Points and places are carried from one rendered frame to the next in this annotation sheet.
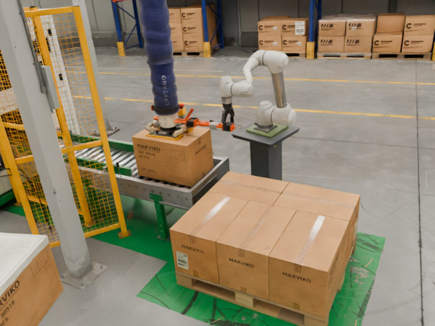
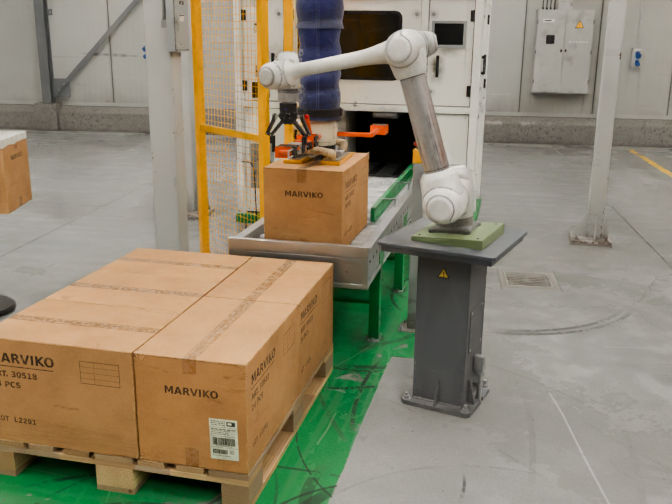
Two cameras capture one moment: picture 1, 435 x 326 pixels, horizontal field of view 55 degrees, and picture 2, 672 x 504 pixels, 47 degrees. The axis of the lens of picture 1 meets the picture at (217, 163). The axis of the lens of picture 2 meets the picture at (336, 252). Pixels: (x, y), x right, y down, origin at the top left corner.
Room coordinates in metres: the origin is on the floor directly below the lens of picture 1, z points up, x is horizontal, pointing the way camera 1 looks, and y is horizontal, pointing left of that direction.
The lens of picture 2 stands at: (2.45, -3.37, 1.56)
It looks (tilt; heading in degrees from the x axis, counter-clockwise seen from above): 16 degrees down; 73
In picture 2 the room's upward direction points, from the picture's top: 1 degrees clockwise
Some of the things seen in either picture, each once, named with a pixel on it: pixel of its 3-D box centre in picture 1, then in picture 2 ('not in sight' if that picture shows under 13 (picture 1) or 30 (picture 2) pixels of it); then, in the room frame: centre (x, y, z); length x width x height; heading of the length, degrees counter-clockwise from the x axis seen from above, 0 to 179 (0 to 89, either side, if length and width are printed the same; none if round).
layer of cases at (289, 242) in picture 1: (268, 232); (182, 339); (2.71, -0.36, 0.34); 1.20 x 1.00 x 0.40; 60
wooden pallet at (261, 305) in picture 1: (269, 259); (185, 399); (2.71, -0.36, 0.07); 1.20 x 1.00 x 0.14; 60
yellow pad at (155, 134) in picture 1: (164, 134); (301, 153); (3.43, 0.45, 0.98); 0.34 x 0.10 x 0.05; 61
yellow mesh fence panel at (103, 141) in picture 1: (58, 145); (230, 122); (3.20, 1.31, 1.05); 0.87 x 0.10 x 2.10; 112
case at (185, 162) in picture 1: (173, 152); (318, 197); (3.51, 0.40, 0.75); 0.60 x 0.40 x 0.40; 59
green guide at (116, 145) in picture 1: (103, 141); (401, 188); (4.32, 1.26, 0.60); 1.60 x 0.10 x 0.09; 60
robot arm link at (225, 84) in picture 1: (227, 86); (286, 70); (3.22, -0.13, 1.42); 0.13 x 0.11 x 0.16; 54
